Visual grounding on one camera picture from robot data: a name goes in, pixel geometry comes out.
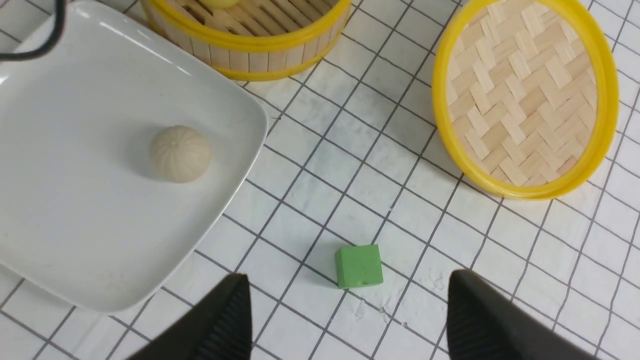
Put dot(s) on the yellow-rimmed bamboo steamer basket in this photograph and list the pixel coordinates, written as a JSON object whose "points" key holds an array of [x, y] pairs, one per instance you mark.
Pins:
{"points": [[252, 40]]}

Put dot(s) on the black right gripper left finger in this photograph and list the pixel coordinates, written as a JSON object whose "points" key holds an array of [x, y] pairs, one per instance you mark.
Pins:
{"points": [[219, 327]]}

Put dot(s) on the yellow steamed bun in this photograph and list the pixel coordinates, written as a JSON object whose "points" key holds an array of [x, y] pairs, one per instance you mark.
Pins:
{"points": [[219, 4]]}

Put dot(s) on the white square ceramic plate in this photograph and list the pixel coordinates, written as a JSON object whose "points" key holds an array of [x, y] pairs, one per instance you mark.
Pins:
{"points": [[83, 214]]}

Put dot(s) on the green cube block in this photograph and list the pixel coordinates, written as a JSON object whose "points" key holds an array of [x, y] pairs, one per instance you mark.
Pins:
{"points": [[358, 266]]}

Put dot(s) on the yellow-rimmed woven bamboo lid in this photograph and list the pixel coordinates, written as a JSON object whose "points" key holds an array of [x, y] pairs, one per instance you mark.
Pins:
{"points": [[525, 96]]}

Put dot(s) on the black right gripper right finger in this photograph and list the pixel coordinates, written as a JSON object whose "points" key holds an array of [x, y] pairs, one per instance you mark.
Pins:
{"points": [[481, 324]]}

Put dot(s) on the white grid-pattern tablecloth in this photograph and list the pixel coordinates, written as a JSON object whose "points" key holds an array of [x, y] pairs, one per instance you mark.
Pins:
{"points": [[353, 158]]}

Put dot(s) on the white steamed bun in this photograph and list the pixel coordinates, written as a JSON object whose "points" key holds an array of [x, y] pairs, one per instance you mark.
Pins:
{"points": [[180, 154]]}

